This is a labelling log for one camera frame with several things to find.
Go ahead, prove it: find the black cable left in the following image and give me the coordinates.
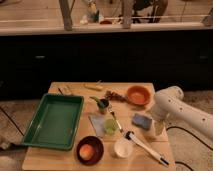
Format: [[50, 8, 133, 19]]
[[0, 105, 25, 137]]

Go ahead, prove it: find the grey cloth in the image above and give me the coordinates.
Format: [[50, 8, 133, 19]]
[[89, 114, 105, 138]]

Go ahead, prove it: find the orange fruit in bowl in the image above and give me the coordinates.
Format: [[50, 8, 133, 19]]
[[79, 144, 94, 160]]

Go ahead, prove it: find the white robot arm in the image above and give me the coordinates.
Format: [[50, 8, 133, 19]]
[[149, 86, 213, 141]]

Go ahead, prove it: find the green toy pot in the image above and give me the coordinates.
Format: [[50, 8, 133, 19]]
[[91, 96, 109, 114]]

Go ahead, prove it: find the metal spoon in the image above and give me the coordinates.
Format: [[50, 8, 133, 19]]
[[108, 106, 124, 133]]

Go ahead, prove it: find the orange bowl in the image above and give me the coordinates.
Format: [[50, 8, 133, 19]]
[[126, 86, 151, 106]]

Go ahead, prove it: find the dark red bowl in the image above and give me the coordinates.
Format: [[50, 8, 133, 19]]
[[76, 136, 104, 166]]

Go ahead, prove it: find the blue sponge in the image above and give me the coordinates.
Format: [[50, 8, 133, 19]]
[[132, 114, 152, 130]]

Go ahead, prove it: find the green plastic tray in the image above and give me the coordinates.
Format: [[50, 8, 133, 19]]
[[22, 93, 84, 150]]

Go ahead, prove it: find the white handled brush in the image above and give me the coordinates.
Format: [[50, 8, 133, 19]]
[[125, 131, 169, 167]]

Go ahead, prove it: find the small pale stick item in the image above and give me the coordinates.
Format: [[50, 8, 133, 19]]
[[58, 85, 72, 95]]

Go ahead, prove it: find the black floor cable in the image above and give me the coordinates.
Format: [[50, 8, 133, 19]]
[[165, 125, 213, 171]]

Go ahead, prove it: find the brown dried cluster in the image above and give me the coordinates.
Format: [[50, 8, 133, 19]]
[[104, 91, 126, 102]]

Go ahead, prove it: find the white cup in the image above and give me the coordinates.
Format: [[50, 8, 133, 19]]
[[114, 138, 133, 158]]

